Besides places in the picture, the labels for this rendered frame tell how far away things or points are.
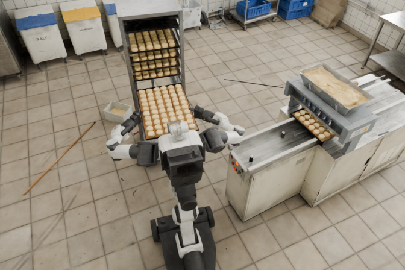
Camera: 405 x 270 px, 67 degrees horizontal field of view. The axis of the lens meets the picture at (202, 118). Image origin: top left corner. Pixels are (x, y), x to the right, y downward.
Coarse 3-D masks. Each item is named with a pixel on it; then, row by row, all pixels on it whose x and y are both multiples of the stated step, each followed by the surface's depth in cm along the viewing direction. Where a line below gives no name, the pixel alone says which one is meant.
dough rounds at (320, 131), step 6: (294, 114) 282; (300, 114) 282; (306, 114) 283; (300, 120) 275; (306, 120) 277; (312, 120) 274; (306, 126) 271; (312, 126) 268; (318, 126) 268; (324, 126) 268; (312, 132) 266; (318, 132) 263; (324, 132) 263; (330, 132) 263; (318, 138) 261; (324, 138) 261
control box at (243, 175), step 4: (232, 152) 256; (236, 156) 254; (232, 160) 259; (236, 160) 251; (240, 160) 250; (240, 164) 248; (236, 168) 256; (240, 168) 248; (244, 168) 245; (240, 172) 251; (244, 172) 245; (240, 176) 254; (244, 176) 247; (244, 180) 250
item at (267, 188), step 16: (288, 128) 278; (256, 144) 263; (272, 144) 264; (288, 144) 264; (256, 160) 250; (288, 160) 255; (304, 160) 271; (256, 176) 245; (272, 176) 259; (288, 176) 275; (304, 176) 294; (240, 192) 273; (256, 192) 264; (272, 192) 281; (288, 192) 300; (240, 208) 285; (256, 208) 286
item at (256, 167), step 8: (392, 104) 294; (400, 104) 300; (376, 112) 286; (384, 112) 293; (304, 144) 256; (312, 144) 260; (288, 152) 249; (296, 152) 255; (264, 160) 243; (272, 160) 243; (280, 160) 250; (248, 168) 237; (256, 168) 239
